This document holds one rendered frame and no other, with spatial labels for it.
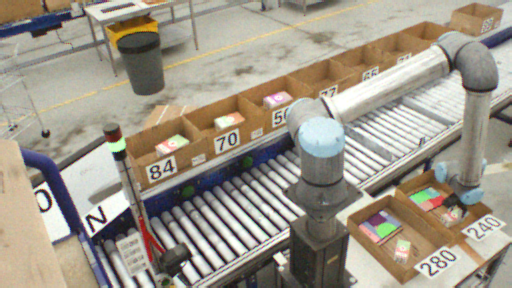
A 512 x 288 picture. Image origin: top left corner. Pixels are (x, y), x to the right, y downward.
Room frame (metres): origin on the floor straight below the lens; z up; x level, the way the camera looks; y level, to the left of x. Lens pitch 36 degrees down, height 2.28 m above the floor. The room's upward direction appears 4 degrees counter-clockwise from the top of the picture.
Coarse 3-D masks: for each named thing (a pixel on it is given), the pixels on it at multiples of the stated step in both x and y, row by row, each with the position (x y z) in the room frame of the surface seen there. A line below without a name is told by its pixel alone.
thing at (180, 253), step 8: (176, 248) 0.98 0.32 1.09; (184, 248) 0.98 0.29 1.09; (160, 256) 0.96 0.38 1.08; (168, 256) 0.95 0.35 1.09; (176, 256) 0.95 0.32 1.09; (184, 256) 0.95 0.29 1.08; (192, 256) 0.97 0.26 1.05; (168, 264) 0.92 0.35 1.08; (176, 264) 0.93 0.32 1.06; (176, 272) 0.94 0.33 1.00
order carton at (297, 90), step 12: (264, 84) 2.33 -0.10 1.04; (276, 84) 2.38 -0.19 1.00; (288, 84) 2.40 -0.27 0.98; (300, 84) 2.29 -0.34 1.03; (252, 96) 2.27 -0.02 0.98; (264, 96) 2.32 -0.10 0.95; (300, 96) 2.12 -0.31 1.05; (312, 96) 2.17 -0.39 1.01; (264, 108) 2.28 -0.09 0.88; (276, 108) 2.02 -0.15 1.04
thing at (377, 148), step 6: (342, 126) 2.14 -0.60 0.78; (348, 126) 2.10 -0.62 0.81; (348, 132) 2.10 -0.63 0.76; (354, 132) 2.06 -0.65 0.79; (360, 132) 2.02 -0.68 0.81; (354, 138) 2.05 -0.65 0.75; (360, 138) 2.01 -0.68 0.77; (366, 138) 1.97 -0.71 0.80; (366, 144) 1.97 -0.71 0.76; (372, 144) 1.93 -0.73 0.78; (378, 144) 1.89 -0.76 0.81; (372, 150) 1.92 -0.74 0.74; (378, 150) 1.88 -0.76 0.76; (384, 150) 1.85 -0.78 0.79; (390, 150) 1.82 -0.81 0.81; (384, 156) 1.84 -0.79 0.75; (390, 156) 1.81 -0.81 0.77; (390, 162) 1.80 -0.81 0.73
